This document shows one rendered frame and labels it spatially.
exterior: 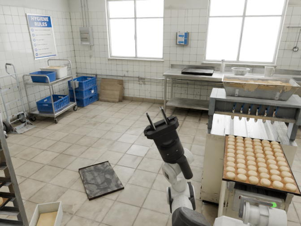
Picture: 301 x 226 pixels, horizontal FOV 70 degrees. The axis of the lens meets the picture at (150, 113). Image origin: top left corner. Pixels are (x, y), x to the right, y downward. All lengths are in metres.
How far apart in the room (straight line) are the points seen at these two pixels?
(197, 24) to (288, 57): 1.88
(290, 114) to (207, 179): 0.94
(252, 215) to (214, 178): 1.53
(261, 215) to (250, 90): 1.33
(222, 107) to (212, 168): 0.60
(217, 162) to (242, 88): 0.72
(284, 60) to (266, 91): 3.13
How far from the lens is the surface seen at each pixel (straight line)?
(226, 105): 2.01
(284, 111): 2.07
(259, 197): 1.44
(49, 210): 2.51
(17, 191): 1.31
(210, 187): 2.34
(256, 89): 1.94
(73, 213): 2.51
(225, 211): 1.56
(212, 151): 2.11
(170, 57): 5.09
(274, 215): 0.76
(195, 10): 4.97
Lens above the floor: 1.72
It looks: 21 degrees down
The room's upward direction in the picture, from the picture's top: straight up
